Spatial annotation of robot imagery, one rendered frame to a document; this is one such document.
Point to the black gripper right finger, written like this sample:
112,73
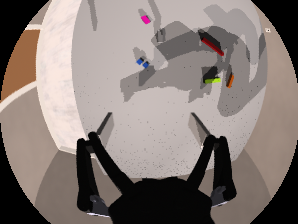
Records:
223,186

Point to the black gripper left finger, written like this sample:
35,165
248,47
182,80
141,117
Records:
88,199

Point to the red rod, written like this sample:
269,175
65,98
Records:
211,45

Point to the grey rod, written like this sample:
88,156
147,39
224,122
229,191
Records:
160,36

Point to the orange rod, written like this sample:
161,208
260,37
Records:
230,80

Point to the lime green rod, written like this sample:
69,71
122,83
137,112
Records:
211,80

